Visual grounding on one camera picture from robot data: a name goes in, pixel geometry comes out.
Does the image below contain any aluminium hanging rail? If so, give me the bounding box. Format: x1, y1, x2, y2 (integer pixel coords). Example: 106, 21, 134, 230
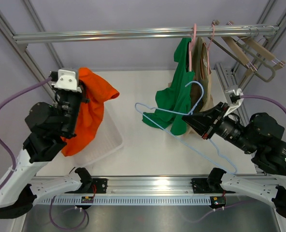
13, 24, 280, 44

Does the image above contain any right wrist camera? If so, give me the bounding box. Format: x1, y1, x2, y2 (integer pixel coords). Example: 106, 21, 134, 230
225, 85, 243, 116

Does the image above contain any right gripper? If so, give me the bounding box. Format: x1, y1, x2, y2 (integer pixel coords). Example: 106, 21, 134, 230
181, 101, 256, 153

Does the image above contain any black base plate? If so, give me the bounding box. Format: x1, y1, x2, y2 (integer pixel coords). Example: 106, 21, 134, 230
190, 178, 224, 194
85, 178, 108, 194

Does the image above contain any green t shirt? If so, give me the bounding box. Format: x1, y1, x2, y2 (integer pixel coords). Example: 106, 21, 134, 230
142, 37, 196, 135

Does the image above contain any wooden hanger right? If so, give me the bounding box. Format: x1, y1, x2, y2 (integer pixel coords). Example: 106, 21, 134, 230
222, 26, 285, 71

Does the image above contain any wooden hanger left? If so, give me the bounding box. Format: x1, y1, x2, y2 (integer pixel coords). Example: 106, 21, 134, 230
210, 19, 258, 77

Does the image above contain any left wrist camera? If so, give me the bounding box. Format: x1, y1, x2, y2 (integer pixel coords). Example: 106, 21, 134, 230
50, 68, 82, 93

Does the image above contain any wooden hanger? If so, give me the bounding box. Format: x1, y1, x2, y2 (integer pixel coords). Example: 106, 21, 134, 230
222, 26, 285, 71
210, 19, 258, 77

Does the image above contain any grey plastic hanger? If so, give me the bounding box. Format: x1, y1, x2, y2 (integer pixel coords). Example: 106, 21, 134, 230
239, 37, 277, 86

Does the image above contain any pink hanger with green shirt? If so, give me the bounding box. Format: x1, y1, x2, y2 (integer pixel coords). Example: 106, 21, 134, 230
188, 23, 197, 72

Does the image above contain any white slotted cable duct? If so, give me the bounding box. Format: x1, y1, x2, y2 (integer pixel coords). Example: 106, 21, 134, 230
40, 195, 211, 205

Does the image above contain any white plastic basket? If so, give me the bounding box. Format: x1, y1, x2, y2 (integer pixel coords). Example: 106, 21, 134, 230
73, 107, 124, 167

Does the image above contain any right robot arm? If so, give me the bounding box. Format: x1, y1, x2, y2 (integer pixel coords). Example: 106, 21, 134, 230
182, 102, 286, 218

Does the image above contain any beige t shirt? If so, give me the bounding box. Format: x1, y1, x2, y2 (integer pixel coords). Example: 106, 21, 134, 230
187, 38, 214, 113

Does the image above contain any light blue wire hanger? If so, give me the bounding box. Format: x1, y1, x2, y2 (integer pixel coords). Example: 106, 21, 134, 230
135, 84, 224, 169

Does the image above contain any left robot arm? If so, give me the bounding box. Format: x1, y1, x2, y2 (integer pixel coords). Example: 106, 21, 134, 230
0, 86, 93, 219

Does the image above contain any front aluminium rail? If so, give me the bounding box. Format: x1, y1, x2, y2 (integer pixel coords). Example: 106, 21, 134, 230
31, 175, 283, 196

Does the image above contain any orange t shirt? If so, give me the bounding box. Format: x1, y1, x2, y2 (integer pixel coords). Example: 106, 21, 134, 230
61, 67, 120, 157

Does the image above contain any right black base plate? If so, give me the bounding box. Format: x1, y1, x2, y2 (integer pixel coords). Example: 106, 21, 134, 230
190, 178, 224, 194

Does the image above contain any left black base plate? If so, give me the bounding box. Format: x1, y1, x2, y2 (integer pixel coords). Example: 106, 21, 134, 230
85, 178, 108, 194

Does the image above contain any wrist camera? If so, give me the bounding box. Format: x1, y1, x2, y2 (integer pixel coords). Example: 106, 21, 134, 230
50, 68, 82, 93
225, 85, 243, 116

